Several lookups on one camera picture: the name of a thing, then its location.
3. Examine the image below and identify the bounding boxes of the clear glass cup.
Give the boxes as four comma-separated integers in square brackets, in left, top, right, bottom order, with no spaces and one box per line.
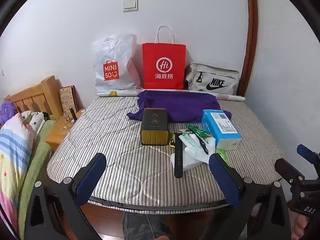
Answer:
[56,115,73,133]

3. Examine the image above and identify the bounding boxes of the wooden headboard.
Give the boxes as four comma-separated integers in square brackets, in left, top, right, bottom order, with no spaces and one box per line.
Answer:
[4,75,63,120]

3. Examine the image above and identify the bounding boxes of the purple plush toy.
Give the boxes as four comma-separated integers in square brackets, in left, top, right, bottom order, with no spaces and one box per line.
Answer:
[0,101,18,125]

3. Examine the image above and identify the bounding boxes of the brown patterned box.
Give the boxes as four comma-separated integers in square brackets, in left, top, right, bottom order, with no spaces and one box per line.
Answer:
[59,85,77,114]

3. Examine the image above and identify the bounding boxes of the colourful striped bedding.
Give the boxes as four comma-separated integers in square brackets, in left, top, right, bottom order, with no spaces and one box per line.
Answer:
[0,112,34,230]

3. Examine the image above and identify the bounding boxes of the black pen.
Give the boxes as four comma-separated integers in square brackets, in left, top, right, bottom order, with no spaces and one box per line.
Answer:
[191,134,209,155]

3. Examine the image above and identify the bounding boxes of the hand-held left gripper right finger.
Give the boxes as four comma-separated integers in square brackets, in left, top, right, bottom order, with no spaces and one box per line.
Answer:
[209,152,293,240]

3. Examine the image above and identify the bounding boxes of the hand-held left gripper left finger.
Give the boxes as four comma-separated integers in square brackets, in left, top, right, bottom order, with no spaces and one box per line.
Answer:
[25,152,110,240]

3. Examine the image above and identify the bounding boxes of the light green tissue packet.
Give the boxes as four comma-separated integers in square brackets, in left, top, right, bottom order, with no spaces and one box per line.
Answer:
[216,149,230,165]

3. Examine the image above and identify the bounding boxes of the blue tissue pack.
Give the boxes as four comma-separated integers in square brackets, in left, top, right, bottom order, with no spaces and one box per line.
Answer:
[201,109,242,150]

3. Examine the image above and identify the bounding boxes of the white plastic shopping bag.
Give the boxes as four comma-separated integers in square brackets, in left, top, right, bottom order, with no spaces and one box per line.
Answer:
[93,34,142,93]

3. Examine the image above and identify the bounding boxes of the dark green tea box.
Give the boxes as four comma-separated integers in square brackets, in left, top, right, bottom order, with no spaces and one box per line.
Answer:
[140,108,169,146]

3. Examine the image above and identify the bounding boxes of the grey striped mattress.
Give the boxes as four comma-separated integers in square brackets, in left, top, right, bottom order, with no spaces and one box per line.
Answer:
[47,95,285,208]

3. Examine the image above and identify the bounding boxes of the person's right hand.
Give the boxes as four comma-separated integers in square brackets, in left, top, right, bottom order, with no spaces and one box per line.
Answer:
[292,216,320,240]

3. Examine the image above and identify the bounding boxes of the dark green sachet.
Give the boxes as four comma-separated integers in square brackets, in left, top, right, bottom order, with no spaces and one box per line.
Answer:
[186,124,213,138]

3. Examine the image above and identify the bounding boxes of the grey fabric bag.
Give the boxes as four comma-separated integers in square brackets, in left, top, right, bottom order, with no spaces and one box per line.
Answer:
[185,63,240,96]

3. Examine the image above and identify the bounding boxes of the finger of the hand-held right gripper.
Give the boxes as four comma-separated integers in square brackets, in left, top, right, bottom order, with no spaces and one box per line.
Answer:
[297,144,320,178]
[274,158,304,188]

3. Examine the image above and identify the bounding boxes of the black watch strap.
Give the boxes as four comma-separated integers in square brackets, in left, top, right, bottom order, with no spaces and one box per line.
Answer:
[174,131,184,178]

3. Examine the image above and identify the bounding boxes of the wooden nightstand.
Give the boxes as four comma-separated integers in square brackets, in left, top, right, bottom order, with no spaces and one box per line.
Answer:
[45,109,85,153]

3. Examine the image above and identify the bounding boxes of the rolled white poster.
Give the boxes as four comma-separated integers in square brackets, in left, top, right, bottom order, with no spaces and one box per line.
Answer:
[96,89,247,103]

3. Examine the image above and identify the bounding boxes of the white dotted plush toy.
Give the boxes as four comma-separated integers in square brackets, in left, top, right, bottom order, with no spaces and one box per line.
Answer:
[21,110,45,133]

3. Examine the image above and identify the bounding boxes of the red paper bag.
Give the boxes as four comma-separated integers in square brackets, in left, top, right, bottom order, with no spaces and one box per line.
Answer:
[142,25,187,90]

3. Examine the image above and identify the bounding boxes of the purple cloth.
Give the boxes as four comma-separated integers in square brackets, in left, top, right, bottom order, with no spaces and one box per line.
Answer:
[127,90,233,123]

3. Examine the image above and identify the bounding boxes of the green blanket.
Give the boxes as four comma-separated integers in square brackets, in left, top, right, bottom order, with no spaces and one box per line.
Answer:
[19,120,54,230]

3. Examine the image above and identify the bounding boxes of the white wall light switch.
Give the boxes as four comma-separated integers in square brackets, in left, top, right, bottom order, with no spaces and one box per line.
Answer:
[122,0,138,12]

